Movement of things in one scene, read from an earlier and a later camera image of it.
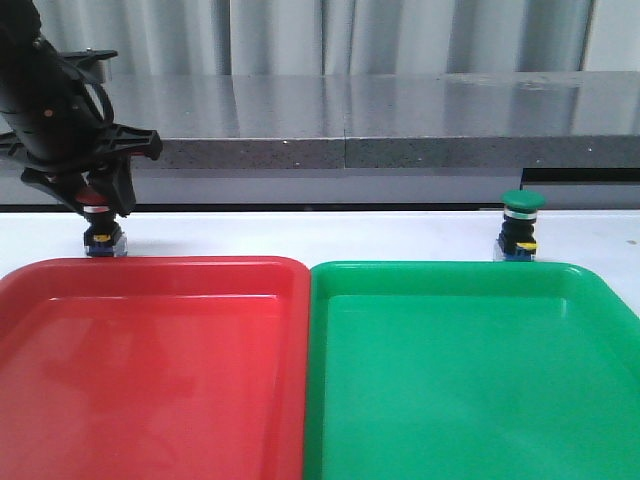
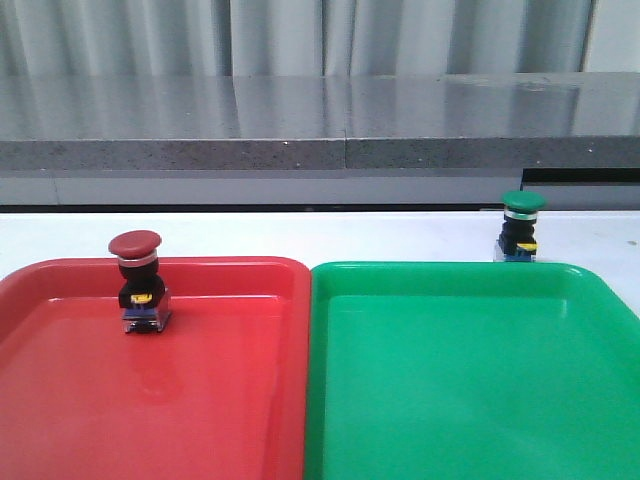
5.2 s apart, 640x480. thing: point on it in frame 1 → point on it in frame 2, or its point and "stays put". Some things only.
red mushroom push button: x=103 y=237 → x=142 y=295
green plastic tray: x=468 y=370 stays put
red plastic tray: x=155 y=368 stays put
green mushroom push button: x=517 y=239 stays put
